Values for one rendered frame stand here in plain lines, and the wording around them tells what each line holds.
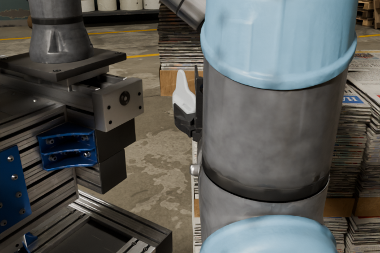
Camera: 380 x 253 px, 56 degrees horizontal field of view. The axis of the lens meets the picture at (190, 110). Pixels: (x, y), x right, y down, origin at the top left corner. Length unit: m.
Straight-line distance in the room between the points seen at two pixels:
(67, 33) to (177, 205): 1.05
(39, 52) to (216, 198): 0.73
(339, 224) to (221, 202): 0.55
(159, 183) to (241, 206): 1.65
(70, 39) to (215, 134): 0.72
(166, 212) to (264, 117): 1.50
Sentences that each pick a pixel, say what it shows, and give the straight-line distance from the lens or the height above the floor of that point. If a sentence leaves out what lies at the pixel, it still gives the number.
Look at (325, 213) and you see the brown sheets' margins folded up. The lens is 0.71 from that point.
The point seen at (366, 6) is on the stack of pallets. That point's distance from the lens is 7.07.
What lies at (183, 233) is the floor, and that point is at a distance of 1.55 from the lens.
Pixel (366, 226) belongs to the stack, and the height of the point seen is 0.59.
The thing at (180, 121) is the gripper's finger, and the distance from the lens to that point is 0.42.
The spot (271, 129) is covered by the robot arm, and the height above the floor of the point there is 0.96.
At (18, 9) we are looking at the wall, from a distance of 7.07.
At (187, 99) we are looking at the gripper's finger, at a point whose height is 0.87.
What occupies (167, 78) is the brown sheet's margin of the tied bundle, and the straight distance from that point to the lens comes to 0.55.
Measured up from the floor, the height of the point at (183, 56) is 0.90.
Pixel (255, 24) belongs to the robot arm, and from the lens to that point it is 0.16.
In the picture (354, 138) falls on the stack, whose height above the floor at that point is 0.77.
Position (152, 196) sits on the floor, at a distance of 1.76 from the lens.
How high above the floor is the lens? 1.03
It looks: 23 degrees down
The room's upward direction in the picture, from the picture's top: straight up
